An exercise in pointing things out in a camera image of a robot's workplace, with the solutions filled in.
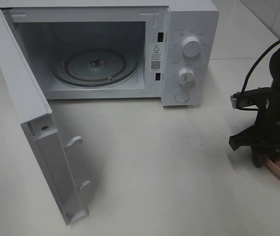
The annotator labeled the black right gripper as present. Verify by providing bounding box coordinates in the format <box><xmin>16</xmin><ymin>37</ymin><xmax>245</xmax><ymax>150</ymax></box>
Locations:
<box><xmin>228</xmin><ymin>88</ymin><xmax>280</xmax><ymax>168</ymax></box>

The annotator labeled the round microwave door button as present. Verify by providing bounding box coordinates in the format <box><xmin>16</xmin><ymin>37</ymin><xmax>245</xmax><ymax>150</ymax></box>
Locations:
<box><xmin>175</xmin><ymin>91</ymin><xmax>190</xmax><ymax>103</ymax></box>

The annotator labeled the white microwave door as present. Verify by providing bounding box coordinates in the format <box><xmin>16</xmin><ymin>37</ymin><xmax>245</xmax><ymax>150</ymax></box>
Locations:
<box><xmin>0</xmin><ymin>10</ymin><xmax>87</xmax><ymax>225</ymax></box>

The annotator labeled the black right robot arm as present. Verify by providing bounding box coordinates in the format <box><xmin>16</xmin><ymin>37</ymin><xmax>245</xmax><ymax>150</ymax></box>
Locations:
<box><xmin>229</xmin><ymin>48</ymin><xmax>280</xmax><ymax>168</ymax></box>

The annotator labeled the lower white microwave knob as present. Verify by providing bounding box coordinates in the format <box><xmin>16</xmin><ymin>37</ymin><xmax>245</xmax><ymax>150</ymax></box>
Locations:
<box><xmin>178</xmin><ymin>68</ymin><xmax>196</xmax><ymax>86</ymax></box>

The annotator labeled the white microwave knob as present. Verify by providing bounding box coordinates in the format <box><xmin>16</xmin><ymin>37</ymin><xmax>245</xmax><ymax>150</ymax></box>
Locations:
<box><xmin>178</xmin><ymin>68</ymin><xmax>196</xmax><ymax>86</ymax></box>
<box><xmin>181</xmin><ymin>35</ymin><xmax>201</xmax><ymax>58</ymax></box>

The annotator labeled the upper white microwave knob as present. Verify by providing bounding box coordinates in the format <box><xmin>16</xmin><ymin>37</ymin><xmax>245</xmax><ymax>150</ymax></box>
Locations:
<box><xmin>181</xmin><ymin>35</ymin><xmax>201</xmax><ymax>58</ymax></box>

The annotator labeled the white microwave oven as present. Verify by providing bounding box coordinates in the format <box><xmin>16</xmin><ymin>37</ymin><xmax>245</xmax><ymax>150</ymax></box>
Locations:
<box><xmin>0</xmin><ymin>0</ymin><xmax>219</xmax><ymax>106</ymax></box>

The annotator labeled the white warning label sticker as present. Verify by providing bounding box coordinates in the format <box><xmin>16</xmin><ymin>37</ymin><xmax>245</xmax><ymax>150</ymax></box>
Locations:
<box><xmin>149</xmin><ymin>43</ymin><xmax>164</xmax><ymax>72</ymax></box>

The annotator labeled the glass microwave turntable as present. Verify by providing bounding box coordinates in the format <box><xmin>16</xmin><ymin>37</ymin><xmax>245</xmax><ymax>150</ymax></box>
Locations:
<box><xmin>52</xmin><ymin>49</ymin><xmax>139</xmax><ymax>88</ymax></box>

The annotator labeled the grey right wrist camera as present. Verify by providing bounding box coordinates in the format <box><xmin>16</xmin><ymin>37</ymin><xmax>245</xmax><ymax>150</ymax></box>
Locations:
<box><xmin>230</xmin><ymin>87</ymin><xmax>270</xmax><ymax>111</ymax></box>

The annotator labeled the black right camera cable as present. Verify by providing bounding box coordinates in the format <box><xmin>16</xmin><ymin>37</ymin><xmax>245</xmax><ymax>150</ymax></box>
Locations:
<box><xmin>233</xmin><ymin>7</ymin><xmax>280</xmax><ymax>111</ymax></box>

